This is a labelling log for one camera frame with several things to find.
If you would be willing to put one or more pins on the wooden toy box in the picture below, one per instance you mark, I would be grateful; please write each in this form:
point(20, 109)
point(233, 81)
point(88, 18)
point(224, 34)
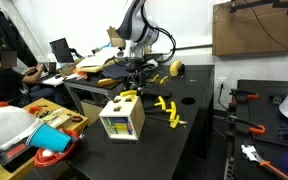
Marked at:
point(123, 118)

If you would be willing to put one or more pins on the seated person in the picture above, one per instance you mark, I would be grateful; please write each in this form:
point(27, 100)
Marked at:
point(24, 86)

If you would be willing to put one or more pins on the laptop screen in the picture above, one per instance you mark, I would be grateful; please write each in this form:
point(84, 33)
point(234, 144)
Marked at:
point(61, 51)

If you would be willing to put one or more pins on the orange handled clamp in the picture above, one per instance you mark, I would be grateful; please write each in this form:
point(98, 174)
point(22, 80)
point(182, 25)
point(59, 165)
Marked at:
point(253, 128)

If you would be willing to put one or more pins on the yellow T-handle wrench long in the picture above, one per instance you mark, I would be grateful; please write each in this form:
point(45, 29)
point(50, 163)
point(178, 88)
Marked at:
point(169, 113)

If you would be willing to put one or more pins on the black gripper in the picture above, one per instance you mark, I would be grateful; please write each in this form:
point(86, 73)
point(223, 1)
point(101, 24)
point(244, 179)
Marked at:
point(134, 70)

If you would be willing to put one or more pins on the yellow wrench in stand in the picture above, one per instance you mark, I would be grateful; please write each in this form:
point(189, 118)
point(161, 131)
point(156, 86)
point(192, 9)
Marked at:
point(163, 80)
point(155, 78)

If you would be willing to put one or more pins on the blue plastic cup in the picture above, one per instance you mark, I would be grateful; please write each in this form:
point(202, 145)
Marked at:
point(47, 137)

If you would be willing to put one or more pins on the yellow T-handle wrench thin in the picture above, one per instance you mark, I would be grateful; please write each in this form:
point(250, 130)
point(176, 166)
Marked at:
point(173, 123)

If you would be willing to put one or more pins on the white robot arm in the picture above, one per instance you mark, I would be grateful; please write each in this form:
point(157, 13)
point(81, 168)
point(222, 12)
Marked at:
point(141, 32)

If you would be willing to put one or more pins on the black wrench stand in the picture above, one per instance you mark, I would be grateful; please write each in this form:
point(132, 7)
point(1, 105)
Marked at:
point(155, 89)

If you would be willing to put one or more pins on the cardboard panel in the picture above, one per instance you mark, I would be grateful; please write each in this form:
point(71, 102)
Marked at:
point(240, 28)

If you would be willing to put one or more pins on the large yellow T-handle wrench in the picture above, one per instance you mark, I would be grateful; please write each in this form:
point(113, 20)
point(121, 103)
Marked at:
point(128, 92)

